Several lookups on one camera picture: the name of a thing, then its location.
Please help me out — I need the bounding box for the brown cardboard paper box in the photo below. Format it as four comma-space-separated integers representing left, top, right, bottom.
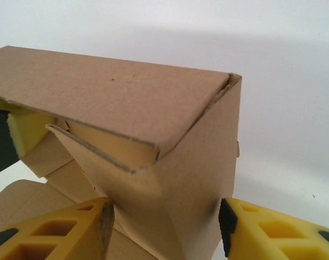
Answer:
0, 45, 242, 260

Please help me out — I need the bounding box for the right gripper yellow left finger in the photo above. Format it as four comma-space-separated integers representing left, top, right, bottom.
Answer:
0, 197, 116, 260

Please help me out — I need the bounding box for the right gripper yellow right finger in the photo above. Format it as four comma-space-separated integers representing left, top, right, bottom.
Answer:
219, 197, 329, 260

